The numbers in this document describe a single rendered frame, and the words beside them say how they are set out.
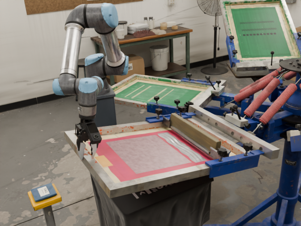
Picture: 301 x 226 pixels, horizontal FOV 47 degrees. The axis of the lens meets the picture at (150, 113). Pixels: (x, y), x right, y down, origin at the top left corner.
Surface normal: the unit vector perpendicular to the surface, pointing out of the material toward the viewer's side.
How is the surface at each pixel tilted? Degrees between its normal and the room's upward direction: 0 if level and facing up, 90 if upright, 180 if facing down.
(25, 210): 0
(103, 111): 90
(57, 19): 90
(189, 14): 90
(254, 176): 0
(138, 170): 9
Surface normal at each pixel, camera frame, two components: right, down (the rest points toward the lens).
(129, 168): 0.09, -0.94
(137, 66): 0.53, 0.31
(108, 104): 0.29, 0.38
